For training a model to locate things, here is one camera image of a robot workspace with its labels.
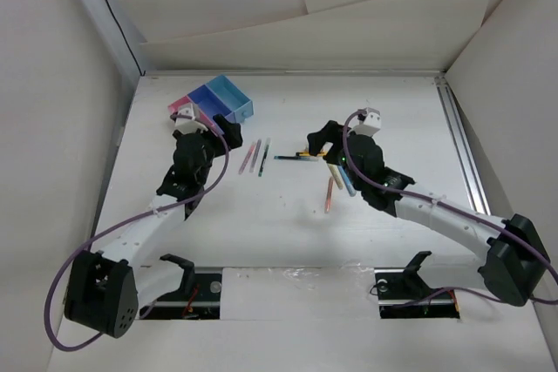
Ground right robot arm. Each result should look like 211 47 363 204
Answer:
307 112 557 307

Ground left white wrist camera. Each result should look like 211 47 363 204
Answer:
173 103 207 134

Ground purple cable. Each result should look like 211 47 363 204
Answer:
44 112 231 352
341 112 558 306

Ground pale yellow highlighter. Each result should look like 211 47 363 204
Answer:
327 164 344 190

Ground orange pink pen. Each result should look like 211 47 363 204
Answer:
324 176 335 213

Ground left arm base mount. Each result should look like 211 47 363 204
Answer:
136 254 222 321

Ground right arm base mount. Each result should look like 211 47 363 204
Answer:
369 251 460 320

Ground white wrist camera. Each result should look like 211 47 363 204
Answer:
173 103 207 134
350 107 382 137

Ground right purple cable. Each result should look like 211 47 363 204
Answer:
341 112 558 306

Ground aluminium rail right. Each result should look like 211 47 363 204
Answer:
434 76 491 215

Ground grey pink pen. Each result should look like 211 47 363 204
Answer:
249 139 262 172

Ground purple-blue container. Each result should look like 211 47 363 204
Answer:
187 85 232 132

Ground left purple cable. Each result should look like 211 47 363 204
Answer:
44 112 231 352

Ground light blue container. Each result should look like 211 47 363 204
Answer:
206 75 254 123

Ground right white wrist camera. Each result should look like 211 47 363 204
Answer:
350 107 382 137

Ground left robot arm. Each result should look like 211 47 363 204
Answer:
64 114 243 338

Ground pink container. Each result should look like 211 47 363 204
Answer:
167 96 198 118

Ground blue highlighter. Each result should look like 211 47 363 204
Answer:
337 166 356 197

